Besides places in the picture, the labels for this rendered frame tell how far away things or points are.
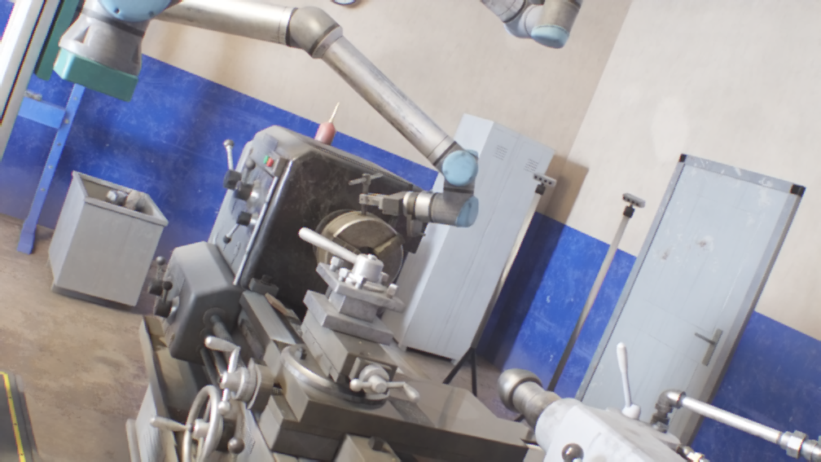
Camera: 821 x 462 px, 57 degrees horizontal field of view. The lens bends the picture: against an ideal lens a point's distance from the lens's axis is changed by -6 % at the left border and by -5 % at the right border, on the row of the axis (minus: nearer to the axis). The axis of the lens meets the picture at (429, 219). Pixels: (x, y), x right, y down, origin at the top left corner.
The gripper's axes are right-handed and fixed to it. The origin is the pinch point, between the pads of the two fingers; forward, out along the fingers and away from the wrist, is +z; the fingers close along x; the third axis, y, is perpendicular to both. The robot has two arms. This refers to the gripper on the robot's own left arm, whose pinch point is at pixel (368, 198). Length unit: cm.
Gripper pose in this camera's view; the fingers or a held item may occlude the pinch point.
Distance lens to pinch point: 240.6
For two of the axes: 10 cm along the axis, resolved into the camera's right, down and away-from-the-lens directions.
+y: 0.5, -9.8, -2.1
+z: -9.1, -1.3, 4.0
